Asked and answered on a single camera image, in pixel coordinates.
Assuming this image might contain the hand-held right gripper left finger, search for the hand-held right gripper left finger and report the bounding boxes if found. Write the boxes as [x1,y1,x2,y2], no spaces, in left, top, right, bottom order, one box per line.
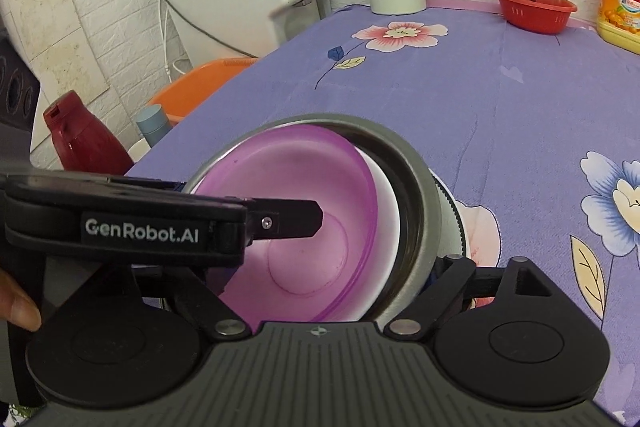
[125,266,251,339]

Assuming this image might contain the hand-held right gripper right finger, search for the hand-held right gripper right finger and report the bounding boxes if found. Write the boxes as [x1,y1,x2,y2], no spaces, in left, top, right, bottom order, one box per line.
[385,253,555,339]

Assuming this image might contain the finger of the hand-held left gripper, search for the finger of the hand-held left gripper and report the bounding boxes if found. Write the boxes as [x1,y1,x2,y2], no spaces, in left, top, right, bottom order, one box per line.
[245,199,324,242]

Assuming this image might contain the purple plastic bowl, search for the purple plastic bowl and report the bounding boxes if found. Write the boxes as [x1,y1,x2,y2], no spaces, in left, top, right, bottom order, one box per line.
[192,129,379,323]

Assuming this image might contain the white plate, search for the white plate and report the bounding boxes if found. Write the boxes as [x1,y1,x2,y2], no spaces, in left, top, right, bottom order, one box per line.
[430,174,473,308]

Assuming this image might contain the white ceramic bowl red pattern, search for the white ceramic bowl red pattern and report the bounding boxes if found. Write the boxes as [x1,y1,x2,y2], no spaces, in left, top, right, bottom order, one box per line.
[350,146,402,323]

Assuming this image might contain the stainless steel bowl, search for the stainless steel bowl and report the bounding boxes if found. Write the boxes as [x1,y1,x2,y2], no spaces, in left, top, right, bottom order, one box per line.
[182,113,447,323]

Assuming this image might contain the person's left hand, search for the person's left hand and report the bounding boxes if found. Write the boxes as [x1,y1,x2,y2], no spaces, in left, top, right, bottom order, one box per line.
[0,268,42,334]

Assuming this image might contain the red thermos bottle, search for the red thermos bottle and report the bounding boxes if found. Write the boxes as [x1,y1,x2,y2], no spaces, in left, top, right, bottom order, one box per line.
[42,90,136,178]

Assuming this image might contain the grey-blue cup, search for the grey-blue cup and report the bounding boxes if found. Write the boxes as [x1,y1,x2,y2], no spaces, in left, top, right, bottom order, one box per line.
[136,103,177,148]

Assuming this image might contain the black appliance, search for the black appliance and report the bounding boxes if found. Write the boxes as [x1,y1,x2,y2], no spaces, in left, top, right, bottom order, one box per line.
[0,34,42,128]

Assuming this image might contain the orange plastic basin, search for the orange plastic basin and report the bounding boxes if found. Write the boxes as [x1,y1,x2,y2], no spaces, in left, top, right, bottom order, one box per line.
[147,58,261,125]

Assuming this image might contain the beige stone board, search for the beige stone board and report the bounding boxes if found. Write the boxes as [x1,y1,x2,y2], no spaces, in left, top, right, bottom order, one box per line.
[0,0,111,152]

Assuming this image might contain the white water dispenser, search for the white water dispenser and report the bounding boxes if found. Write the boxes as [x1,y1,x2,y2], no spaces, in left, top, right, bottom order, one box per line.
[156,0,333,72]

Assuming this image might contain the red plastic colander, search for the red plastic colander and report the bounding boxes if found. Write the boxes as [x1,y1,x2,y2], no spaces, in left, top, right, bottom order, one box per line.
[491,0,578,35]

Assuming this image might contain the white power cable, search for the white power cable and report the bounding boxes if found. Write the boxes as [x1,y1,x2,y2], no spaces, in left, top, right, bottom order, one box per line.
[159,0,193,78]

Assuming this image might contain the grey cable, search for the grey cable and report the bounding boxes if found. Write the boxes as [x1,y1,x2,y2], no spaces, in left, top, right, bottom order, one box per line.
[162,0,257,58]

